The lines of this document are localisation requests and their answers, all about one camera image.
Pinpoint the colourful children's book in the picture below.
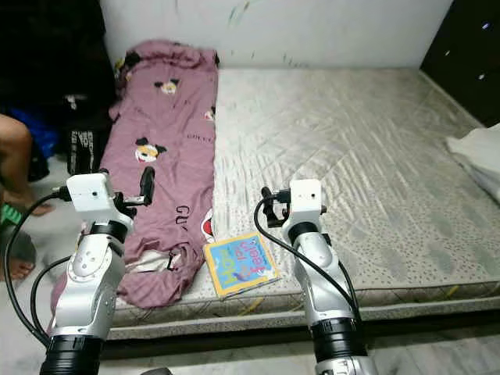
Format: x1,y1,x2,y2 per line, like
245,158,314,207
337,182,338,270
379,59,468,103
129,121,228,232
203,233,282,301

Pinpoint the white pillow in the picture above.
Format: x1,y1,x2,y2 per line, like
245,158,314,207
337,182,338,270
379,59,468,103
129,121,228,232
445,123,500,205

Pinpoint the black printed bag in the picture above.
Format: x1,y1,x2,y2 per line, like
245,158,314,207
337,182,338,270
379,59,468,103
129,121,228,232
64,94,114,177

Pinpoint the pink cartoon print blanket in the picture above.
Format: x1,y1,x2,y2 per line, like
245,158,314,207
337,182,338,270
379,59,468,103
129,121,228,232
51,39,220,309

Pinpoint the blue cloth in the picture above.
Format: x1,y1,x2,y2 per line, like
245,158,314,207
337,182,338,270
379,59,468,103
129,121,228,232
12,108,59,157

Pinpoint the grey quilted mattress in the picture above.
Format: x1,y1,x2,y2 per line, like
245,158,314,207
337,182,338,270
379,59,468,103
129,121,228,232
94,66,500,341

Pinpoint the person bare leg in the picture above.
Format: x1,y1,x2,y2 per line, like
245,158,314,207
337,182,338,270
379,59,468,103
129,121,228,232
6,254,34,280
0,113,52,216

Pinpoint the green slipper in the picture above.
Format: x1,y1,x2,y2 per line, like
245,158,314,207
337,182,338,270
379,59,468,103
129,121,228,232
0,203,23,226

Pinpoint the black tufted headboard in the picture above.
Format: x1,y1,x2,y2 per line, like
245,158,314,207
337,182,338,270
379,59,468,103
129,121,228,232
420,0,500,130

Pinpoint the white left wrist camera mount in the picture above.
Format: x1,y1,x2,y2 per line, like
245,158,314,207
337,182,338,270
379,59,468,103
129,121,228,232
66,172,126,227

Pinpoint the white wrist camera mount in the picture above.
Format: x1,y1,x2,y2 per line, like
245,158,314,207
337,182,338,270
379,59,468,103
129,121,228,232
66,172,126,227
287,178,325,227

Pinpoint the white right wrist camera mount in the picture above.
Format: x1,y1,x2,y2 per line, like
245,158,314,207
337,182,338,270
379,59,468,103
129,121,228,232
287,178,325,227

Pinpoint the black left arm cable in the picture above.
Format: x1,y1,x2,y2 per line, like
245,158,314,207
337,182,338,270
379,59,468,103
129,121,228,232
4,187,71,348

